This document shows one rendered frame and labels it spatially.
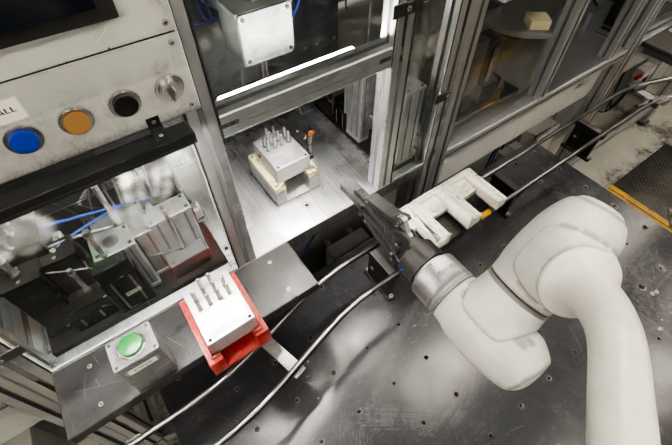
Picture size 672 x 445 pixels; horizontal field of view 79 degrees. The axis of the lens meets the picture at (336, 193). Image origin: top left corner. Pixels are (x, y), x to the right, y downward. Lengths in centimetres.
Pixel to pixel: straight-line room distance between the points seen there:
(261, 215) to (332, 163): 26
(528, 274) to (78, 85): 61
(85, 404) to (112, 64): 65
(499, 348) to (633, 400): 19
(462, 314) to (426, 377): 51
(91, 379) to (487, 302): 75
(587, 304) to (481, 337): 16
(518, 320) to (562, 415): 61
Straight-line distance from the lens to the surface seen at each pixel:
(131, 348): 84
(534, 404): 120
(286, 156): 104
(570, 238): 59
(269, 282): 96
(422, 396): 112
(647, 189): 289
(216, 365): 87
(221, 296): 84
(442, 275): 66
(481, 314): 63
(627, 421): 49
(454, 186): 123
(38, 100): 59
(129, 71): 59
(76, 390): 100
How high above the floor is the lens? 175
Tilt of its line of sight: 50 degrees down
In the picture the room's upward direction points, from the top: straight up
